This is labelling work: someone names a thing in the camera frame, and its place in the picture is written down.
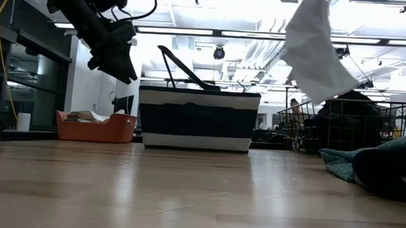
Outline white cloth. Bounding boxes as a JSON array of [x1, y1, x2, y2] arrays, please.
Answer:
[[64, 107, 126, 124], [278, 0, 363, 106]]

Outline teal cloth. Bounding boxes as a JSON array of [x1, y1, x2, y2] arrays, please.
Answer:
[[317, 115, 406, 185]]

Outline white paper roll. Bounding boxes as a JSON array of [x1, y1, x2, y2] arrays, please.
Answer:
[[16, 112, 32, 133]]

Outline yellow cable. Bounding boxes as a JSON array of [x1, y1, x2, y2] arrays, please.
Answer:
[[0, 0, 24, 122]]

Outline wire basket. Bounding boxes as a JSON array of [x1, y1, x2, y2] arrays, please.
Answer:
[[275, 95, 406, 159]]

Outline black monitor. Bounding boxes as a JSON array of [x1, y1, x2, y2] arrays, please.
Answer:
[[113, 94, 135, 115]]

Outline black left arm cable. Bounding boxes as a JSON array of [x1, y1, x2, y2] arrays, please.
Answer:
[[110, 0, 159, 24]]

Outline person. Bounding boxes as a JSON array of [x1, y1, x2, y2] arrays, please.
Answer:
[[288, 98, 302, 117]]

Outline black overhead camera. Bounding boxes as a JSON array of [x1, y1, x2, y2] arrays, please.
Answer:
[[355, 79, 375, 90], [213, 45, 226, 61], [335, 45, 351, 61]]

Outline black white striped tote basket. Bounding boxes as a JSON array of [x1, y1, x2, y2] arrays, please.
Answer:
[[136, 43, 263, 154]]

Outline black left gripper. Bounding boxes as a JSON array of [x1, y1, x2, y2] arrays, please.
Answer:
[[85, 20, 141, 86]]

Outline orange plastic bin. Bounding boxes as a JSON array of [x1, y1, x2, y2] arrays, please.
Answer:
[[54, 110, 139, 145]]

